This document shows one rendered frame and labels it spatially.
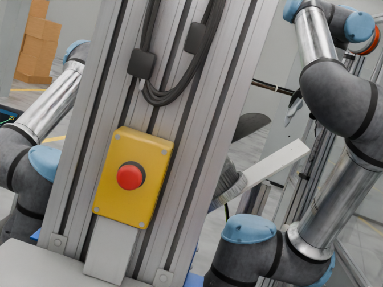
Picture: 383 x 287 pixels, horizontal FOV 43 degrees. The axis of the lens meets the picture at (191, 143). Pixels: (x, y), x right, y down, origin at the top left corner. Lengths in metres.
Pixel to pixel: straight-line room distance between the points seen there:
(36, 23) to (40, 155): 8.76
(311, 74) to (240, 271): 0.48
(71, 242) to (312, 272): 0.59
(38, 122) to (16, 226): 0.27
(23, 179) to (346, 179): 0.72
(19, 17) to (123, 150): 7.15
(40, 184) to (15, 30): 6.71
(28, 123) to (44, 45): 8.61
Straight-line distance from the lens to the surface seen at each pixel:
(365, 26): 1.28
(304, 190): 2.43
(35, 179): 1.17
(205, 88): 0.72
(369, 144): 0.97
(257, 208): 2.12
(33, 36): 9.90
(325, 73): 0.95
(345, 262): 2.07
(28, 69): 9.94
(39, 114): 1.32
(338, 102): 0.91
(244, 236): 1.11
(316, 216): 1.09
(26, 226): 1.20
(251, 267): 1.15
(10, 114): 1.64
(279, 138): 7.34
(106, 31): 0.75
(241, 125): 1.93
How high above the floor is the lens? 1.61
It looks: 11 degrees down
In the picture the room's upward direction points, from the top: 18 degrees clockwise
